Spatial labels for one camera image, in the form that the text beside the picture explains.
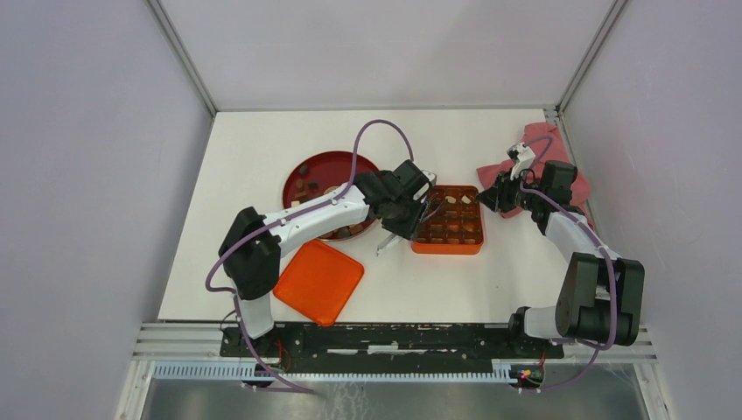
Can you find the pink cloth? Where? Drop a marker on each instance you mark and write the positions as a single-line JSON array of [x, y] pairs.
[[545, 139]]

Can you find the metal serving tongs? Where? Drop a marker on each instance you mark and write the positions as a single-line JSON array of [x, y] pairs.
[[392, 239]]

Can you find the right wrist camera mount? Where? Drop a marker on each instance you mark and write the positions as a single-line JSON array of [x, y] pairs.
[[522, 156]]

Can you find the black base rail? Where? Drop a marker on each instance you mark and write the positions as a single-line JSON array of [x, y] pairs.
[[307, 348]]

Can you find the orange compartment chocolate box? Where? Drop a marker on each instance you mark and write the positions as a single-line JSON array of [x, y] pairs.
[[455, 229]]

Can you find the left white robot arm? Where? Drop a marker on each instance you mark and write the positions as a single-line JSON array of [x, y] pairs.
[[256, 243]]

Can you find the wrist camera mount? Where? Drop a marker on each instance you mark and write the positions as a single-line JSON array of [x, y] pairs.
[[522, 156], [431, 176]]

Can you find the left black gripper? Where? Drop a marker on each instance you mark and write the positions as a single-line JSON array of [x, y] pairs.
[[408, 229]]

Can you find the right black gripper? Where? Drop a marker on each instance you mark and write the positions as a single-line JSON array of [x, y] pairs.
[[498, 197]]

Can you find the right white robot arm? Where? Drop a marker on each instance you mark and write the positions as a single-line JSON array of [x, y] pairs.
[[600, 301]]

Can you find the orange box lid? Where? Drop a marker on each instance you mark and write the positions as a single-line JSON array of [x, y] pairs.
[[318, 282]]

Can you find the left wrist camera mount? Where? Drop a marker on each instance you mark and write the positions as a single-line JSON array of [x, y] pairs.
[[431, 176]]

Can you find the round dark red plate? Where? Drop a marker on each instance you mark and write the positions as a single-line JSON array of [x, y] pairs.
[[327, 171]]

